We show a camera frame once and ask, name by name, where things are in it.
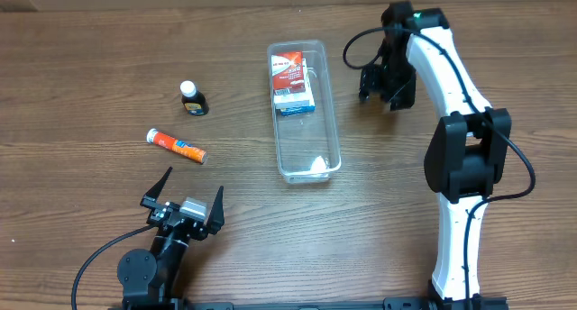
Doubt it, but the dark bottle white cap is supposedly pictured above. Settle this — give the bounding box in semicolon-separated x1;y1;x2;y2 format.
179;80;209;116

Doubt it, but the orange tablet tube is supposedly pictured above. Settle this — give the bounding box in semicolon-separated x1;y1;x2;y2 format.
146;128;207;164

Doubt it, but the white plaster box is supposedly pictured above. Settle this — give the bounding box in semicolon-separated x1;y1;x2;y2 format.
272;60;315;110

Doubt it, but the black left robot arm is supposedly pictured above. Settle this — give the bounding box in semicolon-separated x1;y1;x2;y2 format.
117;169;224;309

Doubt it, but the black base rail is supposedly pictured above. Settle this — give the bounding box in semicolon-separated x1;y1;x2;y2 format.
122;296;509;310

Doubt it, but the red white small box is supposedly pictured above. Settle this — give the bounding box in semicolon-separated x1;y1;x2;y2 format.
270;51;305;96

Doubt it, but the clear plastic container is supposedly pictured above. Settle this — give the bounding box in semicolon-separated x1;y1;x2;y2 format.
267;40;342;184

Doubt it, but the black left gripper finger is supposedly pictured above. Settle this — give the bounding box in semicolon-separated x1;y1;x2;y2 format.
206;186;224;234
144;167;172;200

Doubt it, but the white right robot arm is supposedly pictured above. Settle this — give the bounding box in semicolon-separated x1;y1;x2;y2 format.
359;1;511;309

